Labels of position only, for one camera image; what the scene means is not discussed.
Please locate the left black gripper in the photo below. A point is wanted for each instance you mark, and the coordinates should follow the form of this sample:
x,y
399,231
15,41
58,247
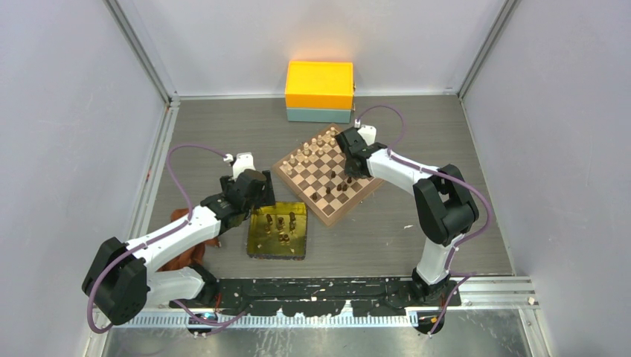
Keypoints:
x,y
266,193

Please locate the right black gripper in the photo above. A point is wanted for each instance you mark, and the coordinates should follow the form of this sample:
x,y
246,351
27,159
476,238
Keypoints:
x,y
352,174

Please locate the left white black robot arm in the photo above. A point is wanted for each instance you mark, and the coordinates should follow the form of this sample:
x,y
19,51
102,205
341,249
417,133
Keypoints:
x,y
126,277

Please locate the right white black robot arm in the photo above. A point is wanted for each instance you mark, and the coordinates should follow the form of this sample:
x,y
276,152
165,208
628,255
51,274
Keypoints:
x,y
445,207

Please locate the wooden chessboard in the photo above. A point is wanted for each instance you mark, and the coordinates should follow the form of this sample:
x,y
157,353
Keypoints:
x,y
311,174

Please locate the yellow transparent tray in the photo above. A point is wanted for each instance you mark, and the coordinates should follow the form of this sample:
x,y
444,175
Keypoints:
x,y
263,239

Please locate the grey-blue box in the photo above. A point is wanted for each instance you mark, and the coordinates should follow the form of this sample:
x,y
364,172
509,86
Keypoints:
x,y
318,115

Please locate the yellow box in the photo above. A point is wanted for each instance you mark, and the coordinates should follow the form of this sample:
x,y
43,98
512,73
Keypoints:
x,y
319,85

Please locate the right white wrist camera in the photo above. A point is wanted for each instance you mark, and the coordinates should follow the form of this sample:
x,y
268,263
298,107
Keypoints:
x,y
368,133

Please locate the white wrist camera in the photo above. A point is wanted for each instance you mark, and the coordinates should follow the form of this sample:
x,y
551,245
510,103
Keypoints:
x,y
242,161
368,133

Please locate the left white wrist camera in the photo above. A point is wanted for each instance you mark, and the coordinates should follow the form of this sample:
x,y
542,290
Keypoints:
x,y
242,161

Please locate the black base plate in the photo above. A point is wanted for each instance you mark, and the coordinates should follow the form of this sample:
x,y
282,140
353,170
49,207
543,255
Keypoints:
x,y
316,297

